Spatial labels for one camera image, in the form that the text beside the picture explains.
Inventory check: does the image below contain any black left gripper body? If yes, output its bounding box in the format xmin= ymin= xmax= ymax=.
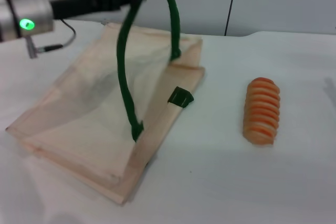
xmin=49 ymin=0 xmax=124 ymax=22

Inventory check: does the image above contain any beige handbag with green handles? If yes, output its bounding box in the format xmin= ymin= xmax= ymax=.
xmin=5 ymin=0 xmax=206 ymax=205

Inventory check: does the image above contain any orange ridged bread loaf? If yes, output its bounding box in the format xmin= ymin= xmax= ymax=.
xmin=241 ymin=77 xmax=281 ymax=146

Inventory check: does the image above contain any dark thin vertical pole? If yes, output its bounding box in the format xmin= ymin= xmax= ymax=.
xmin=224 ymin=0 xmax=240 ymax=37

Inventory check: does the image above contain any grey left arm cable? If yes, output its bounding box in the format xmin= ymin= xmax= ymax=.
xmin=25 ymin=18 xmax=77 ymax=59

